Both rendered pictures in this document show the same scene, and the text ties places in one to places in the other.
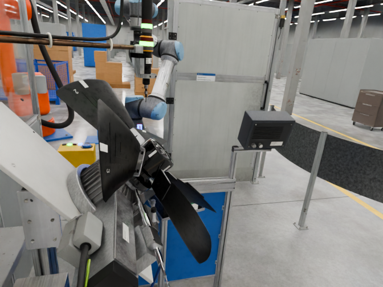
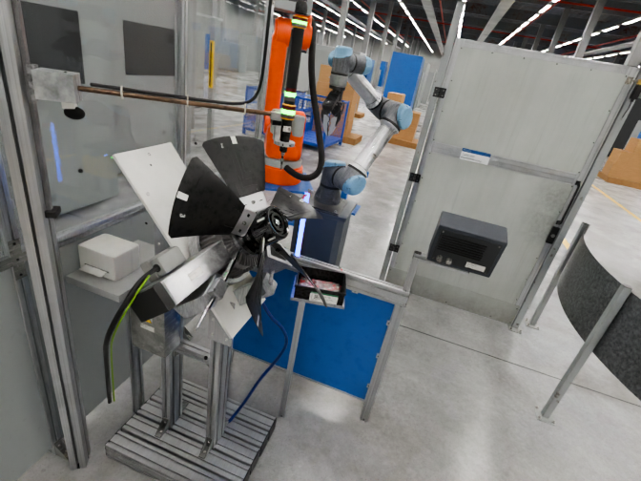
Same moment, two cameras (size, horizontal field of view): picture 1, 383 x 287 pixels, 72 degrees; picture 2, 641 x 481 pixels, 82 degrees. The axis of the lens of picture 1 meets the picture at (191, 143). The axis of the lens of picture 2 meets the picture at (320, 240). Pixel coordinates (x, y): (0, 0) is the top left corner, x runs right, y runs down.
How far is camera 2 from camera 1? 0.61 m
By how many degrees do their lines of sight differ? 27
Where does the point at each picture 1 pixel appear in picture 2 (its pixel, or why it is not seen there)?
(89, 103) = (229, 158)
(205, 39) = (487, 101)
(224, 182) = (394, 292)
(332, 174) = (616, 358)
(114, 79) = (403, 134)
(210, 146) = not seen: hidden behind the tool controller
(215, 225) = (375, 341)
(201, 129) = not seen: hidden behind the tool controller
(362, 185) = not seen: outside the picture
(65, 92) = (212, 144)
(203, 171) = (438, 283)
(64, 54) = (348, 93)
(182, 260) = (329, 363)
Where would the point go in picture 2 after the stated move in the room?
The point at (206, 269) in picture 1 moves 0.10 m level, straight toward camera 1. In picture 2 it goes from (355, 388) to (344, 398)
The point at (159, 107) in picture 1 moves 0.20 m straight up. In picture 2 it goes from (352, 180) to (361, 140)
